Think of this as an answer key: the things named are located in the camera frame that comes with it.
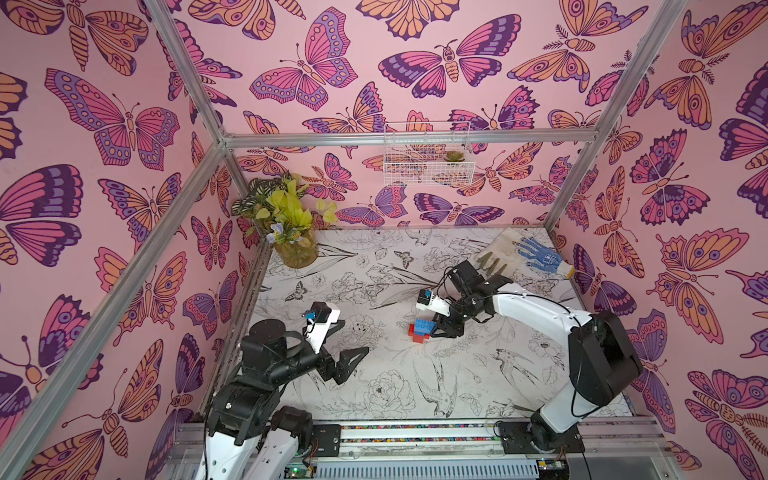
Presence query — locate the long blue lego brick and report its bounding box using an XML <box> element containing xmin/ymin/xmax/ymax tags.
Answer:
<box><xmin>413</xmin><ymin>319</ymin><xmax>436</xmax><ymax>336</ymax></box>

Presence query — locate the long red lego brick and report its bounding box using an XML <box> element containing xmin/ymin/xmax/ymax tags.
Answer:
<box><xmin>408</xmin><ymin>324</ymin><xmax>430</xmax><ymax>344</ymax></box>

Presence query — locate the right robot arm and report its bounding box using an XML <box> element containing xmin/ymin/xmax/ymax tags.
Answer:
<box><xmin>416</xmin><ymin>261</ymin><xmax>643</xmax><ymax>453</ymax></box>

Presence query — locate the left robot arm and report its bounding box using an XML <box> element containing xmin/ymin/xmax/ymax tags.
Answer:
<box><xmin>196</xmin><ymin>319</ymin><xmax>370</xmax><ymax>479</ymax></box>

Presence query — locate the green beige work glove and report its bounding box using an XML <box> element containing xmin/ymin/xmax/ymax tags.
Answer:
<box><xmin>473</xmin><ymin>228</ymin><xmax>527</xmax><ymax>279</ymax></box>

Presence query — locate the blue work glove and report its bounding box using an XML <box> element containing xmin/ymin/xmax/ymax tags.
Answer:
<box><xmin>516</xmin><ymin>237</ymin><xmax>574</xmax><ymax>278</ymax></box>

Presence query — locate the potted green plant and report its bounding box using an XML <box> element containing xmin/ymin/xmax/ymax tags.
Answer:
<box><xmin>232</xmin><ymin>174</ymin><xmax>338</xmax><ymax>269</ymax></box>

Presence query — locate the small succulent in basket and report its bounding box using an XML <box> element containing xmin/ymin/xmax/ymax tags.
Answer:
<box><xmin>444</xmin><ymin>151</ymin><xmax>465</xmax><ymax>163</ymax></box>

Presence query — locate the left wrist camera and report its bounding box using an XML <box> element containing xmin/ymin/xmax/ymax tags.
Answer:
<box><xmin>303</xmin><ymin>301</ymin><xmax>341</xmax><ymax>354</ymax></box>

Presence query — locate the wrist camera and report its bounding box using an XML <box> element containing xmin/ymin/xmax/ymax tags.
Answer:
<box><xmin>303</xmin><ymin>301</ymin><xmax>341</xmax><ymax>354</ymax></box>
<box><xmin>416</xmin><ymin>288</ymin><xmax>451</xmax><ymax>318</ymax></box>

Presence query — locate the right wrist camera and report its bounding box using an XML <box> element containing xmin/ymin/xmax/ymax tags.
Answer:
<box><xmin>416</xmin><ymin>288</ymin><xmax>451</xmax><ymax>318</ymax></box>

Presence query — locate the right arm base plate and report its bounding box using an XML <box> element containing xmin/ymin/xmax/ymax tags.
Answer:
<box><xmin>494</xmin><ymin>419</ymin><xmax>585</xmax><ymax>455</ymax></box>

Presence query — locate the white wire basket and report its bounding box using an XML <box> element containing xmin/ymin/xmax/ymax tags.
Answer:
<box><xmin>381</xmin><ymin>130</ymin><xmax>476</xmax><ymax>188</ymax></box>

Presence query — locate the white vented cable duct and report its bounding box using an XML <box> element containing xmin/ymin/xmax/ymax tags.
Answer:
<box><xmin>310</xmin><ymin>458</ymin><xmax>540</xmax><ymax>479</ymax></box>

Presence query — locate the aluminium rail with beads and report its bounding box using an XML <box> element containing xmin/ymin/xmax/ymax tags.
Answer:
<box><xmin>173</xmin><ymin>416</ymin><xmax>667</xmax><ymax>460</ymax></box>

